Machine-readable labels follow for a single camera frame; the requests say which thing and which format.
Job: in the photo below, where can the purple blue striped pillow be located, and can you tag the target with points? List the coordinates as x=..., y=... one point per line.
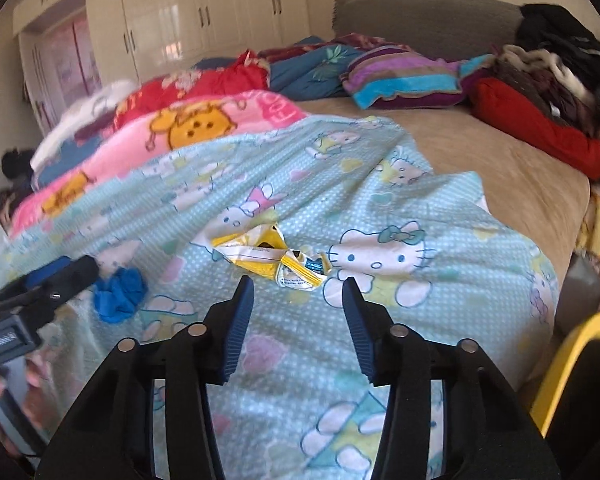
x=405, y=75

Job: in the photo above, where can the dark patterned cloth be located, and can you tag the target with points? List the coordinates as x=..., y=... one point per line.
x=10, y=207

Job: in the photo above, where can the yellow white snack wrapper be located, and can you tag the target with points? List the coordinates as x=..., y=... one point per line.
x=250, y=255

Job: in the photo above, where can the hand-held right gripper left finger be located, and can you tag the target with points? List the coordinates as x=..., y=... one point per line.
x=235, y=335

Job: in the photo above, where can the black fluffy cloth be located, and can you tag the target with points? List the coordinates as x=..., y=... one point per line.
x=17, y=165

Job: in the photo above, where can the pink cartoon door curtain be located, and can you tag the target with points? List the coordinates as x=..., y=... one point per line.
x=70, y=65

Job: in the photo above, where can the pink cartoon blanket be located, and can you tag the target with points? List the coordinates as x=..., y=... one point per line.
x=130, y=155

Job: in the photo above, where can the blue glove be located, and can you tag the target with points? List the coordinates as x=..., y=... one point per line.
x=120, y=295

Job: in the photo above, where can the maroon blanket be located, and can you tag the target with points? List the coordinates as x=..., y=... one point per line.
x=365, y=40

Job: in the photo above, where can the beige bed sheet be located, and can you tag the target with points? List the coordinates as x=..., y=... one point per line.
x=495, y=175

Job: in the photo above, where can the grey quilted headboard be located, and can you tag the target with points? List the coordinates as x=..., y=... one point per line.
x=420, y=25

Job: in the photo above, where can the white cloth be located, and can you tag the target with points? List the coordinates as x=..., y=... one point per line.
x=85, y=115

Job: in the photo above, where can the red cushion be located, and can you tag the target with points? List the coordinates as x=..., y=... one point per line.
x=540, y=125

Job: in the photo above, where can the pile of dark clothes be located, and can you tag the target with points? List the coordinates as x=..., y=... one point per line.
x=555, y=30

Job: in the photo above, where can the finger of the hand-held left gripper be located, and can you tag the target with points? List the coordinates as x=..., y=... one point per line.
x=42, y=272
x=72, y=277

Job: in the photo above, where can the yellow rimmed black bin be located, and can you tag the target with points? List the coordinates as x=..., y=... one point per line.
x=565, y=360

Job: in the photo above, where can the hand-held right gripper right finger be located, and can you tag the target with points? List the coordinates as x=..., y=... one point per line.
x=362, y=335

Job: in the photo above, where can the cream wardrobe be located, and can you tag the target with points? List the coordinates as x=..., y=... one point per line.
x=170, y=15

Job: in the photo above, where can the red floral blanket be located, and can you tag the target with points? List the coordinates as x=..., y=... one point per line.
x=215, y=82

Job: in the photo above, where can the light blue cat print blanket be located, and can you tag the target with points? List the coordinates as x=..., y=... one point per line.
x=305, y=170

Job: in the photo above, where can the blue leaf print quilt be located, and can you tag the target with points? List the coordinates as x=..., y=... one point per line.
x=305, y=72

